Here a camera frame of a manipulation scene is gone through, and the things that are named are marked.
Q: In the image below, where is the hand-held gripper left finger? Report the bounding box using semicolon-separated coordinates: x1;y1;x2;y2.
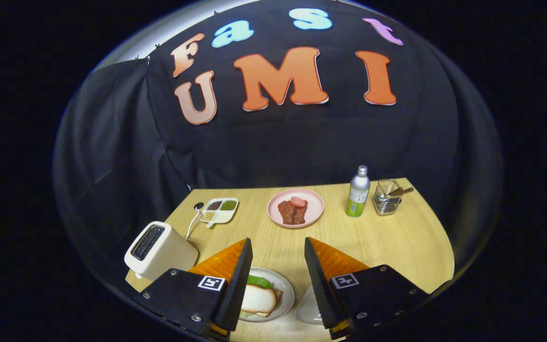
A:
132;237;254;342

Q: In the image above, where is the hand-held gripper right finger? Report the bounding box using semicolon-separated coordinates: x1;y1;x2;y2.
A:
304;237;430;340

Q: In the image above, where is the toasted white bread slice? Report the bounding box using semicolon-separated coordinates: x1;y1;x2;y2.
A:
240;284;278;315

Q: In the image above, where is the green lettuce leaf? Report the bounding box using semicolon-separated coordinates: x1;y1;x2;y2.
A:
246;275;273;289

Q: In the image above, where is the white square plate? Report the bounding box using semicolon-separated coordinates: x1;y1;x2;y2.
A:
295;285;324;325

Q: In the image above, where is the white round plate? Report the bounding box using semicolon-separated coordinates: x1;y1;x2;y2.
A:
237;267;296;324

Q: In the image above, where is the pink plate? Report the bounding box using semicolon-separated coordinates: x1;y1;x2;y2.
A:
267;189;325;229

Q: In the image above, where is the white toaster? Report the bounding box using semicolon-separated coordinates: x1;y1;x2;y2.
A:
124;221;199;281

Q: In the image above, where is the white divided seasoning dish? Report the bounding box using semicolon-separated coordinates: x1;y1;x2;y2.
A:
199;198;239;228

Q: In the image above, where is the brown meat piece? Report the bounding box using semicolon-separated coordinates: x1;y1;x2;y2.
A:
278;199;308;226

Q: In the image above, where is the silver bottle with green label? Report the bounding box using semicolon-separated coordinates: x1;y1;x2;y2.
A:
346;165;371;218

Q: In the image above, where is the row of black cloth clips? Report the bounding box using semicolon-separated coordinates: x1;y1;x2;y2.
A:
133;9;220;61

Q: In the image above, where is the metal wire basket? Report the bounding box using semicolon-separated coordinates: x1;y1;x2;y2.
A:
372;179;403;217

